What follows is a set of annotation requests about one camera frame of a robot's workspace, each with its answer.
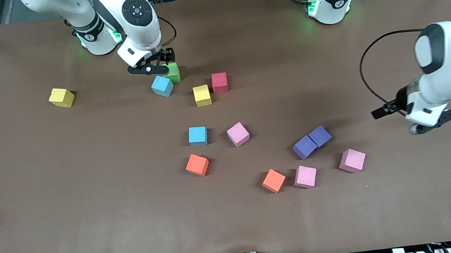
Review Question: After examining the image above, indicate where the green foam cube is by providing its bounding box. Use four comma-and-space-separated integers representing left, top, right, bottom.
163, 62, 181, 84

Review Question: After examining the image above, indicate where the blue foam cube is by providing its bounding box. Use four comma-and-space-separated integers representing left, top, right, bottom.
150, 73, 176, 100
187, 125, 209, 148

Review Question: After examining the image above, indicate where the yellow foam cube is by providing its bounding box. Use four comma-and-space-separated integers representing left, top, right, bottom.
192, 84, 213, 108
47, 85, 77, 111

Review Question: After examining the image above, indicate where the red foam cube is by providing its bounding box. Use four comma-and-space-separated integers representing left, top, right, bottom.
211, 72, 229, 94

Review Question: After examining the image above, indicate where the pink foam cube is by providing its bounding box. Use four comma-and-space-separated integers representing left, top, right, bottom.
337, 146, 368, 175
225, 120, 252, 149
292, 163, 319, 190

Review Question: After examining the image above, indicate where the purple foam cube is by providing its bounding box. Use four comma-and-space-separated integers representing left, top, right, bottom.
307, 124, 333, 150
291, 134, 320, 161

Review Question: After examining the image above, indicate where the orange foam cube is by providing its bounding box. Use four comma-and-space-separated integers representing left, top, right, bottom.
260, 166, 288, 195
184, 152, 211, 179

